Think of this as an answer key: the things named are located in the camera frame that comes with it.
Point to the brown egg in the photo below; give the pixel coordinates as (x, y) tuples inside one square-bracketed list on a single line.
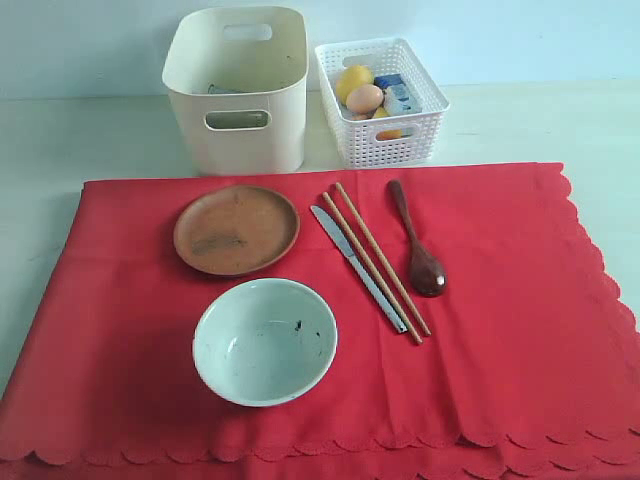
[(365, 98)]

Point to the yellow lemon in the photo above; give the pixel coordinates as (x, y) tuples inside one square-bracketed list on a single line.
[(352, 78)]

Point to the silver table knife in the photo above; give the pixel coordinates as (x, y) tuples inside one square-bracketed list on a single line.
[(342, 243)]

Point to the brown wooden plate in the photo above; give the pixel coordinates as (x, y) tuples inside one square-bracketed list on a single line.
[(236, 230)]

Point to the red scalloped table cloth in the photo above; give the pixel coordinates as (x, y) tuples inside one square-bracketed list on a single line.
[(531, 370)]

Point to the white perforated plastic basket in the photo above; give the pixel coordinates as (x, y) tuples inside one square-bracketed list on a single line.
[(387, 140)]

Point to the right wooden chopstick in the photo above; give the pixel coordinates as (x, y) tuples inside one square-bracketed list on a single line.
[(384, 261)]

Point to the dark wooden spoon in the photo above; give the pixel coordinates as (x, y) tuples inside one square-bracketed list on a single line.
[(426, 273)]

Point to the blue white milk carton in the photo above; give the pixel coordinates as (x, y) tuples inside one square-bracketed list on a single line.
[(398, 98)]

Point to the left wooden chopstick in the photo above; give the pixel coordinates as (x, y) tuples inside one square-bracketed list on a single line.
[(348, 233)]

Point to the wooden chopstick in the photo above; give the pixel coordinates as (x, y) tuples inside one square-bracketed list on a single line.
[(384, 261), (348, 233)]

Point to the orange fried chicken nugget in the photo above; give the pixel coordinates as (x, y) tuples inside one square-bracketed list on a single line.
[(357, 116)]

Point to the stainless steel cup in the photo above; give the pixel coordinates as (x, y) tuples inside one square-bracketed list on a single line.
[(236, 114)]

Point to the white ceramic bowl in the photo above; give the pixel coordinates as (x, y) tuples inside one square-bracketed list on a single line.
[(265, 342)]

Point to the cream plastic storage bin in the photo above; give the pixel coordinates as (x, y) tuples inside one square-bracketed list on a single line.
[(256, 54)]

